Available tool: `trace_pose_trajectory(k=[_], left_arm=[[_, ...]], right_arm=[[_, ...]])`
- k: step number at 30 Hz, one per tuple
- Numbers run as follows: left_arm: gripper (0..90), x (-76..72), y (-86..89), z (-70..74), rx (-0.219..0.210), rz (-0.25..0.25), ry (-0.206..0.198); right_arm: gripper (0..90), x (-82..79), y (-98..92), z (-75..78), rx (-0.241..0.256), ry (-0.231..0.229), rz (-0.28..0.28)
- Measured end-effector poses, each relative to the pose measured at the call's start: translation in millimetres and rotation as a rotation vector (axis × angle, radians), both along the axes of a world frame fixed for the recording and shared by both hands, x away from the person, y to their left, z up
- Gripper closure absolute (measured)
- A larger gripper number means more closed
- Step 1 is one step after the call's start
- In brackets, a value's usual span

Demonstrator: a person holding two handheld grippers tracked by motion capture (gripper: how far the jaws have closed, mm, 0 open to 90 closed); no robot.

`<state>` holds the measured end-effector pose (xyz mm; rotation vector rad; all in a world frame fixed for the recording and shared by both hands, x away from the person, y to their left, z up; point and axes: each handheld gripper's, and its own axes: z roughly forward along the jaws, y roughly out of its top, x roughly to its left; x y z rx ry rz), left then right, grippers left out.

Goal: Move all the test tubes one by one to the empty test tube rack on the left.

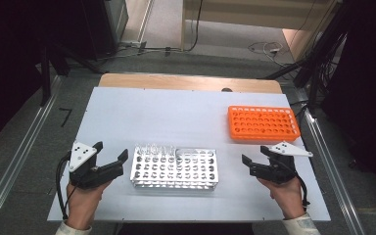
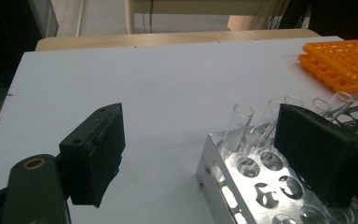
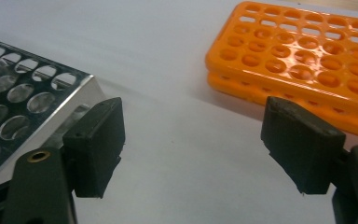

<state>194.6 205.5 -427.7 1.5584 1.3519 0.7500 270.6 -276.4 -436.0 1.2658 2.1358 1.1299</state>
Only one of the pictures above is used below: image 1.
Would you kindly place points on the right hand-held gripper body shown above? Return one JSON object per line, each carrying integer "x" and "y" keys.
{"x": 279, "y": 171}

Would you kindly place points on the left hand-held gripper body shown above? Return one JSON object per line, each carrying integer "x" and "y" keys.
{"x": 84, "y": 176}

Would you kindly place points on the orange plastic test tube rack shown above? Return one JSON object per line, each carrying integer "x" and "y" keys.
{"x": 274, "y": 130}

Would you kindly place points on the silver metal test tube rack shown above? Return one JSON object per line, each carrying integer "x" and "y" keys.
{"x": 192, "y": 169}

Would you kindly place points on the person's right hand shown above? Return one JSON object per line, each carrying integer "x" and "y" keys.
{"x": 289, "y": 199}

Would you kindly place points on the person's left hand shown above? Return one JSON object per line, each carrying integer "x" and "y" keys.
{"x": 83, "y": 205}

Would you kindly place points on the black metal stand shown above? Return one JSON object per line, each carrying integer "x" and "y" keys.
{"x": 313, "y": 84}
{"x": 45, "y": 81}

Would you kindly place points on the white board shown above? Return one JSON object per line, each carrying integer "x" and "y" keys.
{"x": 176, "y": 114}

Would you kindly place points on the wooden table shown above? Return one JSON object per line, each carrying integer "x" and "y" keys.
{"x": 176, "y": 81}

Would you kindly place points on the grey power strip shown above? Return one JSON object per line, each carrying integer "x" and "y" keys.
{"x": 133, "y": 44}

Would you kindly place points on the dark metal cabinet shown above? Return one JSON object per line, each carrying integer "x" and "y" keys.
{"x": 104, "y": 26}

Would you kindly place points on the aluminium floor rail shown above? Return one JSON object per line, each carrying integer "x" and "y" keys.
{"x": 348, "y": 209}
{"x": 19, "y": 153}

